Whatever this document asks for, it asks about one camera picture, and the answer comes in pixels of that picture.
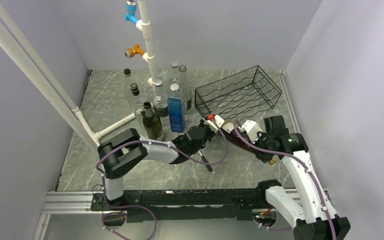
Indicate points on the small grey hammer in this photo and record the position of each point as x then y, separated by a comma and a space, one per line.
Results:
203, 158

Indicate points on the red wine bottle gold cap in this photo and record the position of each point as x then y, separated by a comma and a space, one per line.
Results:
232, 137

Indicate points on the green wine bottle silver cap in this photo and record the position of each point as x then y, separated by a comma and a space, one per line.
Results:
152, 123

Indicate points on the blue label clear bottle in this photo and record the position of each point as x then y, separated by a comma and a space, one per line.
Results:
176, 108

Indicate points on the clear frosted wine bottle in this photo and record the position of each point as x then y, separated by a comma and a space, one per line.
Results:
187, 91

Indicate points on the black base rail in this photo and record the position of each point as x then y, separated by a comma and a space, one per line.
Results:
193, 204

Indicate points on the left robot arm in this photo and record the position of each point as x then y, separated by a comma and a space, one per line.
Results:
122, 153

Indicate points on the white pvc pipe frame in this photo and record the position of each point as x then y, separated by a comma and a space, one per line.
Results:
16, 45

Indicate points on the round clear glass bottle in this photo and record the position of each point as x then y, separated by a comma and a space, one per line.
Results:
173, 74

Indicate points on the blue pipe nozzle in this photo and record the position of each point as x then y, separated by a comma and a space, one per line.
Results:
131, 8

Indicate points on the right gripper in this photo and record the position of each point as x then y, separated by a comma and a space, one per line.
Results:
264, 157

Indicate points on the clear bottle white label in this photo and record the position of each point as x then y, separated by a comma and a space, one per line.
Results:
131, 89

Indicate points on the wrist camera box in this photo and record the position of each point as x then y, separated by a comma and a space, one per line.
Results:
251, 129
214, 122

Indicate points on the orange pipe nozzle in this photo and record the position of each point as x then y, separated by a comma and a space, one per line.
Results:
136, 50

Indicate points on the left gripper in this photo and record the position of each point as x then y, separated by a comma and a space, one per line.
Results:
212, 133

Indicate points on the black wire wine rack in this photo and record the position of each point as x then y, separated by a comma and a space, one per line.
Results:
245, 95

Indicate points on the clear bottle dark label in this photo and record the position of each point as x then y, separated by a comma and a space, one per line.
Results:
160, 99

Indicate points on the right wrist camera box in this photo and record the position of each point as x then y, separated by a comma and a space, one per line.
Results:
251, 129

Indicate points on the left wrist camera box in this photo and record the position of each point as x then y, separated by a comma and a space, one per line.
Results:
214, 122

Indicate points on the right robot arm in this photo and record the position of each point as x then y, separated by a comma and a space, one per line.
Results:
314, 218

